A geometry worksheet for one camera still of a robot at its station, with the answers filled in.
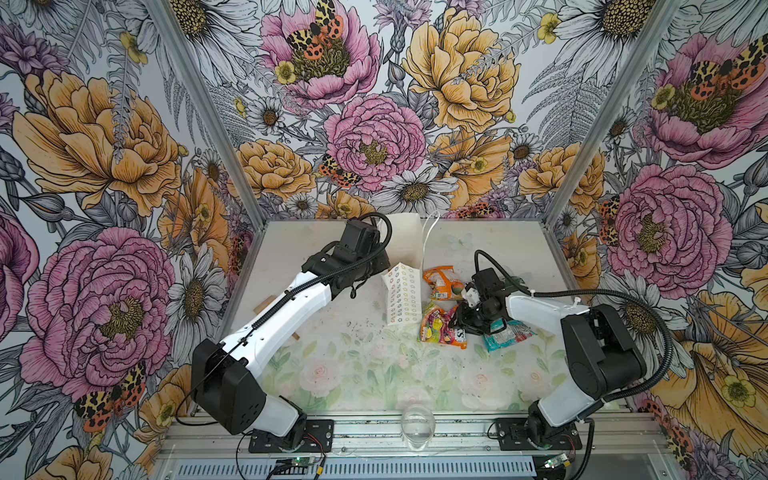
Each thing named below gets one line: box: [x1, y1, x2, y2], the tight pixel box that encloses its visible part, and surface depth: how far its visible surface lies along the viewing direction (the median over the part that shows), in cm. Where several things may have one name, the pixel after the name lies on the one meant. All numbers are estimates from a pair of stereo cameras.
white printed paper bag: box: [382, 213, 423, 327], surface depth 87 cm
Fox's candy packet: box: [420, 304, 469, 350], surface depth 91 cm
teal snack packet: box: [483, 318, 538, 352], surface depth 86 cm
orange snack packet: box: [422, 266, 464, 301], surface depth 99 cm
